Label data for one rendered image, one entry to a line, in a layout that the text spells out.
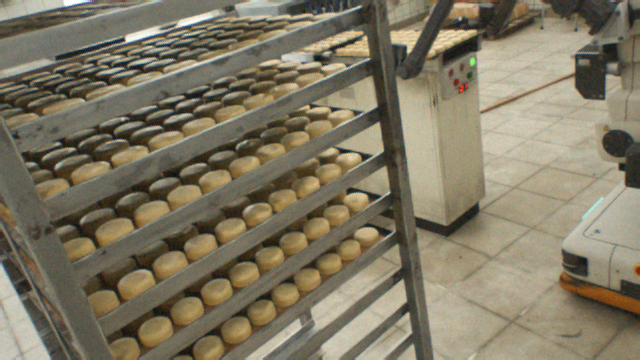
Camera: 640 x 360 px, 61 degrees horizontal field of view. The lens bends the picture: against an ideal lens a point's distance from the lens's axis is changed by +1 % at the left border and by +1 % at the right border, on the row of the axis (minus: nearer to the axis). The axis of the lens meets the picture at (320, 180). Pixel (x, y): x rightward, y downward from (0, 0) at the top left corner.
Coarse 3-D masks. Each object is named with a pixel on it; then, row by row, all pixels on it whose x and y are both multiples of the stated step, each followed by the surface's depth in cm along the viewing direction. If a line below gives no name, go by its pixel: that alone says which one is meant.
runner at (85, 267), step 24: (360, 120) 97; (312, 144) 91; (336, 144) 95; (264, 168) 85; (288, 168) 88; (216, 192) 80; (240, 192) 83; (168, 216) 75; (192, 216) 78; (120, 240) 71; (144, 240) 73; (72, 264) 68; (96, 264) 70
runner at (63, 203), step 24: (360, 72) 95; (288, 96) 85; (312, 96) 89; (240, 120) 80; (264, 120) 83; (192, 144) 76; (216, 144) 78; (120, 168) 69; (144, 168) 71; (168, 168) 74; (72, 192) 66; (96, 192) 68
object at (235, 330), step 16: (352, 240) 112; (368, 240) 111; (320, 256) 112; (336, 256) 108; (352, 256) 109; (304, 272) 105; (320, 272) 106; (336, 272) 106; (272, 288) 104; (288, 288) 101; (304, 288) 102; (256, 304) 98; (272, 304) 98; (288, 304) 99; (240, 320) 95; (256, 320) 96; (272, 320) 97; (208, 336) 93; (224, 336) 93; (240, 336) 92; (192, 352) 93; (208, 352) 89; (224, 352) 92
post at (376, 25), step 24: (384, 0) 91; (384, 24) 92; (384, 48) 94; (384, 72) 95; (384, 96) 97; (384, 120) 100; (384, 144) 102; (408, 192) 106; (408, 216) 108; (408, 240) 109; (408, 264) 113; (408, 288) 116
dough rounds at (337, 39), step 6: (336, 36) 295; (342, 36) 291; (348, 36) 287; (354, 36) 289; (318, 42) 290; (324, 42) 285; (330, 42) 283; (336, 42) 280; (306, 48) 281; (312, 48) 278; (318, 48) 274; (324, 48) 277
